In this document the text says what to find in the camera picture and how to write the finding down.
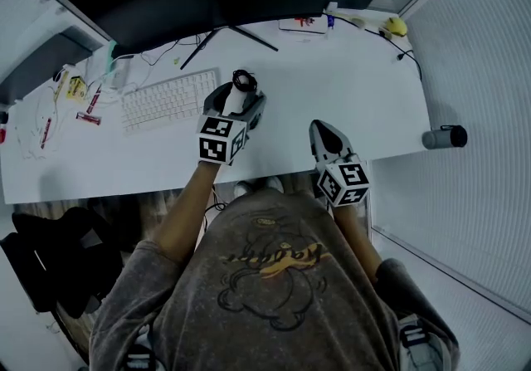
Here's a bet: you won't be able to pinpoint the black white harness strap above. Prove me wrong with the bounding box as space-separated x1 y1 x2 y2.
399 318 429 348
123 346 157 371

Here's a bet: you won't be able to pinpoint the yellow stick packet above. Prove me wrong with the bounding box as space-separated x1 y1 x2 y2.
53 70 70 101

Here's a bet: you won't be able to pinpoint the white power adapter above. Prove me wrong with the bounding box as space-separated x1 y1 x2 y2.
110 57 132 89

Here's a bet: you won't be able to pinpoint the grey printed t-shirt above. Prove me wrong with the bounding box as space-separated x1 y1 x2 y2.
89 188 461 371

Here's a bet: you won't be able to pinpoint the white keyboard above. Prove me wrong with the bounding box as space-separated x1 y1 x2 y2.
119 66 222 138

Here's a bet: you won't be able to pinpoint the thin white cable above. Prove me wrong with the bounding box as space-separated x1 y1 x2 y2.
13 86 60 162

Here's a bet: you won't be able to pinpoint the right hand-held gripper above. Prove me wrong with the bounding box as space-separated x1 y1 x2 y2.
309 120 371 208

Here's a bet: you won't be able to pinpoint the black cable with plug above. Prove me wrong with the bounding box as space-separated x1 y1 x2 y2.
331 13 424 83

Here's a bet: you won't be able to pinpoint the wide red packet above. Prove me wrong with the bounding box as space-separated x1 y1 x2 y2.
76 111 103 127

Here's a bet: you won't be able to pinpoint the person's right forearm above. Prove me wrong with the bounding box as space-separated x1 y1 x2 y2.
331 203 383 284

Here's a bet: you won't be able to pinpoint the white box with red mark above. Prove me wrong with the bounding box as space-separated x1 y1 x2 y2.
278 16 329 36

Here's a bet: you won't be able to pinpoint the small yellow object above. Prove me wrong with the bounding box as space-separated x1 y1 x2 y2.
383 16 409 39

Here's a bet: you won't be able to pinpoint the grey wired computer mouse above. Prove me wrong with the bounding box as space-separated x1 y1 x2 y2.
223 82 249 117

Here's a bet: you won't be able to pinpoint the black office chair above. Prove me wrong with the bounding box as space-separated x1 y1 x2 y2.
0 207 124 319

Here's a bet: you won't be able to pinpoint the black monitor cables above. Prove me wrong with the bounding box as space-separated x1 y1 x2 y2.
140 32 209 68

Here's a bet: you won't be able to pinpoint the person's left white shoe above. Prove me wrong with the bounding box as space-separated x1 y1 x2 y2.
234 180 256 198

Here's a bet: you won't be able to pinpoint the person's left forearm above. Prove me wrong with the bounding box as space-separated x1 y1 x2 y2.
155 161 219 267

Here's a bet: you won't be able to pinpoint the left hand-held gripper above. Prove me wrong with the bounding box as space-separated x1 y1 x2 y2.
197 84 267 166

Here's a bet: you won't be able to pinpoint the teal plastic strip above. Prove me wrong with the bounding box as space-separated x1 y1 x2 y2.
104 40 119 72

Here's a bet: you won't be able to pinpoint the red stick packet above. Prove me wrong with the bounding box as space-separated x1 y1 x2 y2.
40 116 53 151
85 85 103 114

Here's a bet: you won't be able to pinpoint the black cable under desk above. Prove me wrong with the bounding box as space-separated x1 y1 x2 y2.
202 188 227 230

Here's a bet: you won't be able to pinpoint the grey water bottle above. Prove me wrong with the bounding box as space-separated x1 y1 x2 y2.
421 124 469 151

